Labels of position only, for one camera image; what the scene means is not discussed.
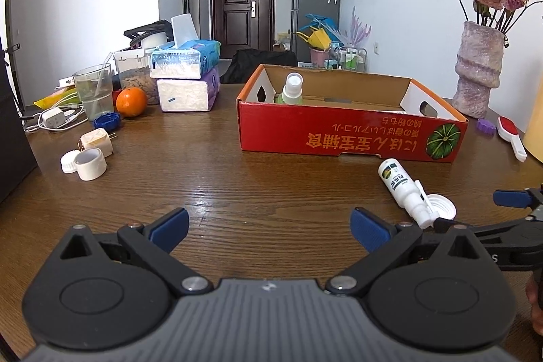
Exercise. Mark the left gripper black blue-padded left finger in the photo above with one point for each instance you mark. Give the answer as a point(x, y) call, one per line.
point(99, 291)

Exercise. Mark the clear food container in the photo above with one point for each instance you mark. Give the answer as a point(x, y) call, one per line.
point(134, 68)

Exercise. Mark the purple small cap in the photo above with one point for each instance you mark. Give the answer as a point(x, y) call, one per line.
point(485, 126)

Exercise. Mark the green spray bottle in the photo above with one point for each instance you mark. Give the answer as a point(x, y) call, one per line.
point(292, 90)

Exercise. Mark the clear drinking glass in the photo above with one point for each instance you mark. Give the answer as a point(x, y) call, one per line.
point(94, 87)

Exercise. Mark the purple tissue pack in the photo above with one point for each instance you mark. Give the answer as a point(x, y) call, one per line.
point(176, 95)

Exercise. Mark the pink textured vase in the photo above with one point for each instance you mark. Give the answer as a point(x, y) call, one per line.
point(479, 63)

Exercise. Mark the beige power adapter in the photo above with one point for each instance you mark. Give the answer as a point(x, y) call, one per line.
point(97, 138)

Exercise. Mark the white tape roll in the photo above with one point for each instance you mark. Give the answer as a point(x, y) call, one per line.
point(90, 164)

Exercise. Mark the white spray bottle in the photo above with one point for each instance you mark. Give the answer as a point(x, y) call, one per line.
point(408, 194)

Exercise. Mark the black folding chair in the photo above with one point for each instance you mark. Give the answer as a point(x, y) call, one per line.
point(245, 62)

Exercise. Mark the orange fruit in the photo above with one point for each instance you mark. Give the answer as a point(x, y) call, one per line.
point(131, 102)

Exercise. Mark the red white lint brush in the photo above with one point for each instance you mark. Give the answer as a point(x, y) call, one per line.
point(508, 131)

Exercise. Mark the red cardboard produce box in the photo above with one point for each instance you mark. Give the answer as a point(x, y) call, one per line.
point(347, 112)

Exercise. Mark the black monitor panel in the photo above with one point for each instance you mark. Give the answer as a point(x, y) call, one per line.
point(17, 160)

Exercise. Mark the blue plastic lid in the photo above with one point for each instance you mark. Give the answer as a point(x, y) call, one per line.
point(109, 122)

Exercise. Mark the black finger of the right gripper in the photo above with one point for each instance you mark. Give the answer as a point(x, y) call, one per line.
point(514, 245)

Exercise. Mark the white round lid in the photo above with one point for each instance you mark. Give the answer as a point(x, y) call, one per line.
point(441, 207)

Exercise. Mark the white charger with cable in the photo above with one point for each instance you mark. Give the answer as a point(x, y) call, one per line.
point(59, 118)

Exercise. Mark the blue tissue pack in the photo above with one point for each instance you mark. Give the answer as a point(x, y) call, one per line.
point(187, 57)

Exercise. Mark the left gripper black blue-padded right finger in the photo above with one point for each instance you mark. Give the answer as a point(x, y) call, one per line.
point(440, 293)

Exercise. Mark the yellow watering can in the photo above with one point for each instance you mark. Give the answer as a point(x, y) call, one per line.
point(318, 39)

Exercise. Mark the dark brown door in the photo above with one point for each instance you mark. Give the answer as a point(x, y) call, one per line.
point(243, 24)

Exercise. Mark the wire storage rack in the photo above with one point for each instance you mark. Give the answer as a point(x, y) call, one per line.
point(347, 59)

